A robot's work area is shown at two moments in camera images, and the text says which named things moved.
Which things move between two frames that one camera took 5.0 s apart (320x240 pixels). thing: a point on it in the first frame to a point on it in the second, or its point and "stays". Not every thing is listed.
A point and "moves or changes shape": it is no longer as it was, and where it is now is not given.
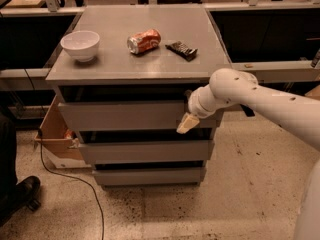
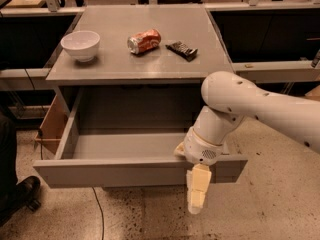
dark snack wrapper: [187, 52] stays
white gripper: [196, 106] to [201, 148]
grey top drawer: [127, 115] moves or changes shape
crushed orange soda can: [143, 41] stays
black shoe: [15, 196] stays
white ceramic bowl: [82, 44] stays
